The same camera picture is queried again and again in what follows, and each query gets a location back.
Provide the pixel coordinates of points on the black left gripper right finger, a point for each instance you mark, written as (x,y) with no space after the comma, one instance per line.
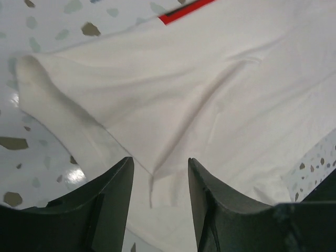
(227,220)

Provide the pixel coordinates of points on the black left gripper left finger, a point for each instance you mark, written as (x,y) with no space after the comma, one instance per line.
(91,218)

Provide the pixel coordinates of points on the white t shirt red print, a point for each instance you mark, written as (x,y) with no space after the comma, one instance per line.
(245,87)

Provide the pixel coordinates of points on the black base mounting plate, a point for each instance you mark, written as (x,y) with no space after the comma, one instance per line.
(325,191)

